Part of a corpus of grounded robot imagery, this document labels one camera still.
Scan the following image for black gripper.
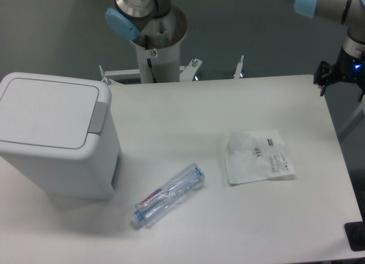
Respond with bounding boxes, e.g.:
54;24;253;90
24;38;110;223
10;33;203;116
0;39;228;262
313;48;365;101

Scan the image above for silver robot base joint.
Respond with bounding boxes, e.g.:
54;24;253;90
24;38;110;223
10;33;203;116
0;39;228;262
104;0;171;40

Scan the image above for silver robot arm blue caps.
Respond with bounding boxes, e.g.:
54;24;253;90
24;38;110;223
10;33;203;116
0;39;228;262
294;0;364;101

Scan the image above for white plastic trash can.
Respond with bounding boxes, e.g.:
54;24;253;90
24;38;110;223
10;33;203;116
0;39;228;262
1;72;121;200

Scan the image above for white table leg strut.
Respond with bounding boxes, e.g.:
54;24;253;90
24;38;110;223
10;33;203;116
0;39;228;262
338;102;364;141

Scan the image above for crumpled white plastic bag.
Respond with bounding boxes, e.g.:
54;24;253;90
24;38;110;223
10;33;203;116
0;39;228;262
225;129;295;185

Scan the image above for black clamp at table edge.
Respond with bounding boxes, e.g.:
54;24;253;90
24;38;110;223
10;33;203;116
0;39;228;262
344;221;364;251

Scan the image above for empty clear plastic bottle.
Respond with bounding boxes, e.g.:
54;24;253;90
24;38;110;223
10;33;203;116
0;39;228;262
131;163;205;229

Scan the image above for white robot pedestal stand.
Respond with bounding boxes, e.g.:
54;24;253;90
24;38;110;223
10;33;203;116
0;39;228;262
99;6;202;85

